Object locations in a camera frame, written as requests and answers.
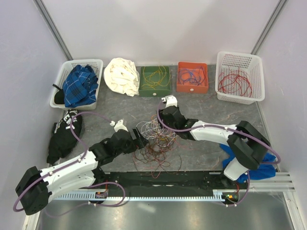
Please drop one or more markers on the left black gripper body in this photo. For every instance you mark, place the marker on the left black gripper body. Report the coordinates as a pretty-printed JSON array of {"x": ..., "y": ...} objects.
[{"x": 138, "y": 143}]

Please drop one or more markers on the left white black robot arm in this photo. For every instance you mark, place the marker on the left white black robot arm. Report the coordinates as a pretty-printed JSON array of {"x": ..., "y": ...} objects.
[{"x": 39, "y": 187}]

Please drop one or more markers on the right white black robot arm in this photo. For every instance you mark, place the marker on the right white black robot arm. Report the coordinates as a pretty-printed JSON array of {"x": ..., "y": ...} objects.
[{"x": 248, "y": 145}]

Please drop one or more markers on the green drawer box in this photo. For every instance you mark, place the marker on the green drawer box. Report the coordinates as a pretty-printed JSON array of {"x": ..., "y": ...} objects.
[{"x": 155, "y": 81}]

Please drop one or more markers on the cream white cloth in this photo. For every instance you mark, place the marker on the cream white cloth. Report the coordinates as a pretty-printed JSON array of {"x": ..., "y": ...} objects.
[{"x": 121, "y": 76}]

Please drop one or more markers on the black printed t-shirt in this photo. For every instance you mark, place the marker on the black printed t-shirt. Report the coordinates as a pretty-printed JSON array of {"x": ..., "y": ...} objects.
[{"x": 62, "y": 140}]

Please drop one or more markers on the orange drawer box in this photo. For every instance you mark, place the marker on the orange drawer box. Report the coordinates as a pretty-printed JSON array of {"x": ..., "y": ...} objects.
[{"x": 192, "y": 77}]

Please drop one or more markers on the blue plaid cloth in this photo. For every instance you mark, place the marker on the blue plaid cloth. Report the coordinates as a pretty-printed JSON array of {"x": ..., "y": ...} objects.
[{"x": 80, "y": 87}]

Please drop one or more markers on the left white plastic basket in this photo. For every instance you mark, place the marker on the left white plastic basket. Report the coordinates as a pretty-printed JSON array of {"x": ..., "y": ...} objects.
[{"x": 66, "y": 68}]

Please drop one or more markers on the white plastic basket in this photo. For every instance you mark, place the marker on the white plastic basket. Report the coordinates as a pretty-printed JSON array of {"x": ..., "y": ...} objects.
[
  {"x": 66, "y": 68},
  {"x": 239, "y": 78}
]

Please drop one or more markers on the black cloth in basket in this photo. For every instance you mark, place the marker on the black cloth in basket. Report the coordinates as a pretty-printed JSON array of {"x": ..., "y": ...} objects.
[{"x": 59, "y": 96}]

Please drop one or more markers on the right white plastic basket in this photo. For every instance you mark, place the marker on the right white plastic basket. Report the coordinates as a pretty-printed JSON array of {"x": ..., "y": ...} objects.
[{"x": 239, "y": 78}]

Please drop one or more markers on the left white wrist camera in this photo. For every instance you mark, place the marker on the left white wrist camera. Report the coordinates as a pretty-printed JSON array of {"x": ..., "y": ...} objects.
[{"x": 119, "y": 125}]

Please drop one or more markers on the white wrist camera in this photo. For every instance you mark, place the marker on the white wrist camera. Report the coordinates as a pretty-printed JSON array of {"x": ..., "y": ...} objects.
[
  {"x": 169, "y": 101},
  {"x": 119, "y": 125}
]

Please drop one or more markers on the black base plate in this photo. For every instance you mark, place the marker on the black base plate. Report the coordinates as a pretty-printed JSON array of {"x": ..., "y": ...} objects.
[{"x": 211, "y": 180}]

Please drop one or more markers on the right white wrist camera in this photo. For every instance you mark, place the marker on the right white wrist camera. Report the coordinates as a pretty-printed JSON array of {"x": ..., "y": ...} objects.
[{"x": 169, "y": 101}]

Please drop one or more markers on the light blue cable duct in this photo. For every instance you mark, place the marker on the light blue cable duct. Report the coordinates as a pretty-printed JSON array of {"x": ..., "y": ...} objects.
[{"x": 87, "y": 195}]

